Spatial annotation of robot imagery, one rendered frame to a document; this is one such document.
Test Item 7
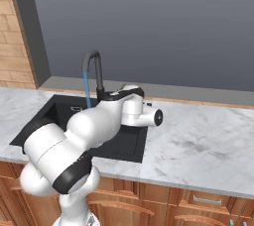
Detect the blue water stream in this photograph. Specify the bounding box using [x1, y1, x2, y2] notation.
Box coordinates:
[82, 69, 93, 110]

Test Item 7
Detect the dark grey sink faucet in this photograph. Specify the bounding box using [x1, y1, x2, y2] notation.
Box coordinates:
[80, 50, 107, 102]

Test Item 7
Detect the black sink basin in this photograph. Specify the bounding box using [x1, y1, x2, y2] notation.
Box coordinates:
[9, 93, 150, 165]

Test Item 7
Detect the grey window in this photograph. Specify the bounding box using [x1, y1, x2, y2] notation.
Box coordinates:
[9, 0, 254, 107]

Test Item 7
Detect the wooden cupboard door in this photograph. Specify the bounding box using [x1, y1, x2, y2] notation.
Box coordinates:
[86, 188, 157, 226]
[172, 214, 229, 226]
[0, 175, 64, 226]

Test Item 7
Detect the wooden drawer front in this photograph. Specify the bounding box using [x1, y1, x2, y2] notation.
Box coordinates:
[179, 189, 238, 212]

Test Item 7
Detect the silver drawer handle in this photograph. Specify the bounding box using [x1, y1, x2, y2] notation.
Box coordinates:
[191, 194, 223, 206]

